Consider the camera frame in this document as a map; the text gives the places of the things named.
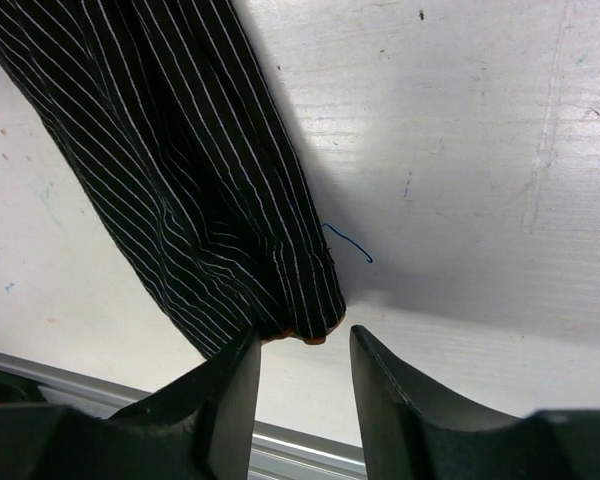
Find aluminium front rail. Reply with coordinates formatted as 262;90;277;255
0;353;367;479

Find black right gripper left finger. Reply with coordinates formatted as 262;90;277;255
0;329;261;479

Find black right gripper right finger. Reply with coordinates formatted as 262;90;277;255
350;326;600;479

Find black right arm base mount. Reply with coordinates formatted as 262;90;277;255
0;370;46;404

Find black striped underwear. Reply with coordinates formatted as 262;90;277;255
0;1;346;358

